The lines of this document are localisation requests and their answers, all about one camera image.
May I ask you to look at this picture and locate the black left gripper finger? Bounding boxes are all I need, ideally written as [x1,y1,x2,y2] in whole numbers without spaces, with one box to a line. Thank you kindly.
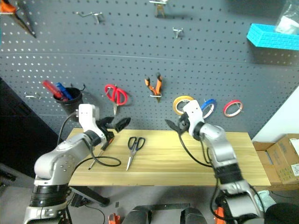
[99,117,115,127]
[105,117,132,133]

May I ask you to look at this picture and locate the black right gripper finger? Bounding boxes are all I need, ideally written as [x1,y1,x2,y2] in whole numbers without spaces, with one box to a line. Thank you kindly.
[164,119,182,135]

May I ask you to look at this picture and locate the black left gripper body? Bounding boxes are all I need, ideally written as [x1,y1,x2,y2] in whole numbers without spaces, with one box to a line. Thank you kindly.
[98,121,115,143]

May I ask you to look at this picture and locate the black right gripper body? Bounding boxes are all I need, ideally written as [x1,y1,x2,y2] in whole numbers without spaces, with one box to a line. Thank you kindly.
[178,112,190,135]

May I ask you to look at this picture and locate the yellow tape roll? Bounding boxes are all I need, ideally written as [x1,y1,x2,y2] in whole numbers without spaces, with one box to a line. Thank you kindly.
[172,95,195,116]

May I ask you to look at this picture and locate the blue tape roll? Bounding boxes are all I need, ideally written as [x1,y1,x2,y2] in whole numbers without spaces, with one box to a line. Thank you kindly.
[200,98,217,119]

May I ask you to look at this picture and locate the red tape roll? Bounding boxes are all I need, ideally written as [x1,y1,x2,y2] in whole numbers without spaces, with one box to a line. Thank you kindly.
[223,99,244,118]

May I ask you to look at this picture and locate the dark grey pegboard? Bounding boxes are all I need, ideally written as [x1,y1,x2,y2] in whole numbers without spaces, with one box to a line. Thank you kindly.
[0,0,299,140]

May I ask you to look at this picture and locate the double metal pegboard hook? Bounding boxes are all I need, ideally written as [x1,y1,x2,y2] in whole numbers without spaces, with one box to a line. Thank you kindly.
[24,91,43,100]

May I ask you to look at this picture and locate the short metal pegboard hook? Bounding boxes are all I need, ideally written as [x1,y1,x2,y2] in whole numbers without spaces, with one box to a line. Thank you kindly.
[172,27,184,39]

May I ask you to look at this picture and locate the long metal pegboard hook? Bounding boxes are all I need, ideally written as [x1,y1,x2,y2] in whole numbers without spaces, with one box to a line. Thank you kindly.
[76,11,104,24]

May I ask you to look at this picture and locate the orange black screwdriver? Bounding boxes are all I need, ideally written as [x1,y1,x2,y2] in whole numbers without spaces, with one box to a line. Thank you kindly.
[88,132,115,170]

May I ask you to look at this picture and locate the wooden table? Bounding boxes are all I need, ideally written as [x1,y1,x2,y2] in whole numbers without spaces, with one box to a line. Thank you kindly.
[63,127,271,187]

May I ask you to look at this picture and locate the black round tool cup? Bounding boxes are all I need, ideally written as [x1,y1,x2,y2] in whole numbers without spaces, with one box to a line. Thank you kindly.
[53,87,84,122]

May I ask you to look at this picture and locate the orange black pliers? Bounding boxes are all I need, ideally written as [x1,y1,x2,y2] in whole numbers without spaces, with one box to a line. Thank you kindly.
[144,72,164,103]

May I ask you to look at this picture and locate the black table leg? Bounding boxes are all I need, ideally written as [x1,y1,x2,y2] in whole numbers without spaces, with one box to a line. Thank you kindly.
[69,186,111,206]

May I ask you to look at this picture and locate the black cabinet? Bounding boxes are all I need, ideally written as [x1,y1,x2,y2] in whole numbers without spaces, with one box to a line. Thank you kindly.
[0,77,60,179]

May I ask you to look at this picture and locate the open cardboard box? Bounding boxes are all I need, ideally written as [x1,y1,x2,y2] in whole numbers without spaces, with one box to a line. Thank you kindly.
[252,140,282,185]

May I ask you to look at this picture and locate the dark rounded shape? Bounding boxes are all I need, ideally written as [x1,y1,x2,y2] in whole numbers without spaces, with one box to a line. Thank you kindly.
[121,205,153,224]
[180,207,208,224]

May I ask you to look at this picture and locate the printed cardboard box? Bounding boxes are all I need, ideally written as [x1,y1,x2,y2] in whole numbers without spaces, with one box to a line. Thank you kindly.
[266,133,299,185]

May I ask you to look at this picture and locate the blue plastic basket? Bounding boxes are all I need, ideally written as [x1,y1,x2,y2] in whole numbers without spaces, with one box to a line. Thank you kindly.
[246,23,299,51]

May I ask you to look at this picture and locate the clear plastic bag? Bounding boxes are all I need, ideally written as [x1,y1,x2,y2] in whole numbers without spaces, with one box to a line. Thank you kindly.
[274,0,299,35]

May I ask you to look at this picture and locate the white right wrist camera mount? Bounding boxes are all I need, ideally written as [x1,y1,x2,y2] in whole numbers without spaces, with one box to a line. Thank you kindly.
[182,100,205,136]

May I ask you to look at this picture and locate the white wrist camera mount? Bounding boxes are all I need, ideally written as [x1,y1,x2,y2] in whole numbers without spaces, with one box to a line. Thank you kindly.
[182,100,205,136]
[78,104,106,139]

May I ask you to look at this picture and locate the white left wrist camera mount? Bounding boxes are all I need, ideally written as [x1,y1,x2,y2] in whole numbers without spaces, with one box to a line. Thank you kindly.
[78,104,106,139]

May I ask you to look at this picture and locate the red handled scissors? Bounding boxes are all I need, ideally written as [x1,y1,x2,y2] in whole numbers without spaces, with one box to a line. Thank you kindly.
[104,84,129,116]

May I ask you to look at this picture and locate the black handled scissors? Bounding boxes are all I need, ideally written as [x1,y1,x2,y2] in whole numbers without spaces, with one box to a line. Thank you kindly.
[126,136,146,172]

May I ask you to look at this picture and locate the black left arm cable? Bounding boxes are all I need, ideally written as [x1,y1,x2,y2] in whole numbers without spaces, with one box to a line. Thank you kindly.
[57,111,122,174]

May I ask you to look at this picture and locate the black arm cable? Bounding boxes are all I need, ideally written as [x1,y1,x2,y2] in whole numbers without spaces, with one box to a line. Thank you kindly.
[178,133,221,220]
[57,111,122,174]

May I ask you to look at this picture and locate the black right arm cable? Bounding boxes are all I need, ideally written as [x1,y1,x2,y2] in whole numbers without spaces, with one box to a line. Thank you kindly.
[178,133,221,220]

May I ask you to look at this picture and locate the blue handled tool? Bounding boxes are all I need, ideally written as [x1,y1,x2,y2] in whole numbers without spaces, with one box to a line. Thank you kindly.
[55,82,73,99]

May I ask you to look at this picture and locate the red handled tool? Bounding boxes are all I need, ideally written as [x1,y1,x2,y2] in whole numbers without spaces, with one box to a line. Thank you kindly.
[42,80,69,102]

